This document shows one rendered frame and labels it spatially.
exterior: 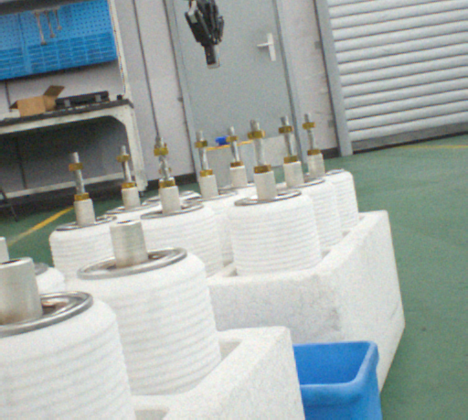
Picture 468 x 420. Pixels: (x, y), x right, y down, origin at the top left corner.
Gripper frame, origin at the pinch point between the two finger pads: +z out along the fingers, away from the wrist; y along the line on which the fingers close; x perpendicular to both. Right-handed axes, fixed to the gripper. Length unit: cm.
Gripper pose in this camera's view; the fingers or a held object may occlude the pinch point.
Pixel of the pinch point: (212, 57)
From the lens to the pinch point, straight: 121.4
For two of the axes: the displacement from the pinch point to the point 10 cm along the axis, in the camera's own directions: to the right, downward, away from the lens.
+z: 1.7, 9.8, 0.7
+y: 3.5, -1.3, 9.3
